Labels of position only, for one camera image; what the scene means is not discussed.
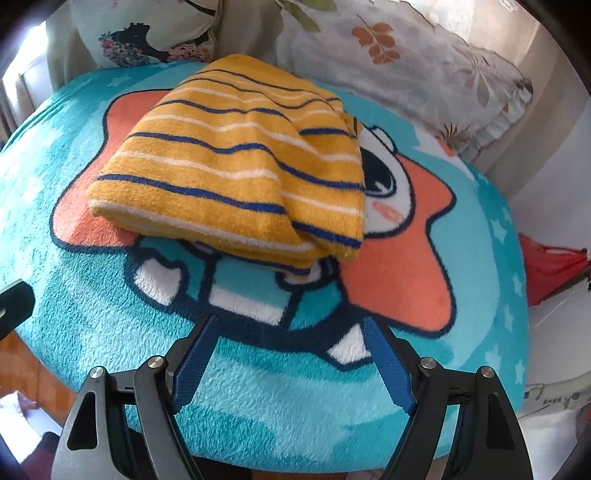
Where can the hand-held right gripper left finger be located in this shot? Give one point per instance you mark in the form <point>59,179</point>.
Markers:
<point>194,369</point>

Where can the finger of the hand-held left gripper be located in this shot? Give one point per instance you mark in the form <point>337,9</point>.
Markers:
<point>16,307</point>

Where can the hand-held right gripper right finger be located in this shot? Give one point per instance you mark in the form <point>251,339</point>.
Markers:
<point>392,369</point>

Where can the yellow striped knit sweater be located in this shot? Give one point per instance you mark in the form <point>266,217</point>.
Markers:
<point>231,161</point>

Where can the teal printed fleece blanket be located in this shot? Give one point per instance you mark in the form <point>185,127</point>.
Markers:
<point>277,392</point>

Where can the white floral bedsheet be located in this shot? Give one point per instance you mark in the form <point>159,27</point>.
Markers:
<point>554,401</point>

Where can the red cloth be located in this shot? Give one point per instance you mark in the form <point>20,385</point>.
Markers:
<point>545,267</point>

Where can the white leaf print pillow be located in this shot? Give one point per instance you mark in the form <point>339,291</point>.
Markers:
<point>415,69</point>

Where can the bird print pillow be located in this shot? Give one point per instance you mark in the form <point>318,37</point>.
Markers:
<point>152,27</point>

